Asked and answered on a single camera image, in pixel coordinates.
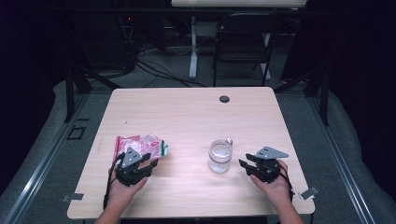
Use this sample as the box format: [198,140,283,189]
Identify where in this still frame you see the person's right hand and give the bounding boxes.
[250,160,293,204]

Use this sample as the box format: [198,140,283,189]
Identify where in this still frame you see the clear jar with beige rim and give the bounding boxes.
[207,148,233,175]

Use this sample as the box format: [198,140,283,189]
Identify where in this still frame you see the white table leg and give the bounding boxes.
[189,16,199,79]
[261,32,272,81]

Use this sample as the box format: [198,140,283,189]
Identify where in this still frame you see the person's left hand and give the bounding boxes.
[106,166,149,204]

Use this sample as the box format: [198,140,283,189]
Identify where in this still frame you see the black floor cables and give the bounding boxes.
[134,59,207,89]

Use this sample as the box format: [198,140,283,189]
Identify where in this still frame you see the black folding chair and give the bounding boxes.
[212,12,283,88]

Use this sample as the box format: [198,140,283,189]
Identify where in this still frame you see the right hand-held gripper black cable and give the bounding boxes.
[278,164,295,201]

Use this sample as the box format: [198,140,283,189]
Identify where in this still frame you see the clear round hinged lid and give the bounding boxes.
[208,137,234,157]

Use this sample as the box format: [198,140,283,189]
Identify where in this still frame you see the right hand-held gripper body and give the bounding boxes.
[248,146,290,184]

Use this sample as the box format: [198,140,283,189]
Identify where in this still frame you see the pink white plastic bag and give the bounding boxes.
[113,133,169,162]

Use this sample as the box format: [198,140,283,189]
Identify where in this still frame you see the black metal stand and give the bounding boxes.
[64,62,123,123]
[274,62,331,127]

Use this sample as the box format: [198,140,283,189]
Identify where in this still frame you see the metal floor rail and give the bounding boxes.
[306,92,377,224]
[2,92,90,224]

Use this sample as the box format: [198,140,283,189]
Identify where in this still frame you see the grey tape piece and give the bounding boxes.
[299,186,320,201]
[61,192,85,203]

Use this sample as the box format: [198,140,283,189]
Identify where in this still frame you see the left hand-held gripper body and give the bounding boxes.
[115,147,154,188]

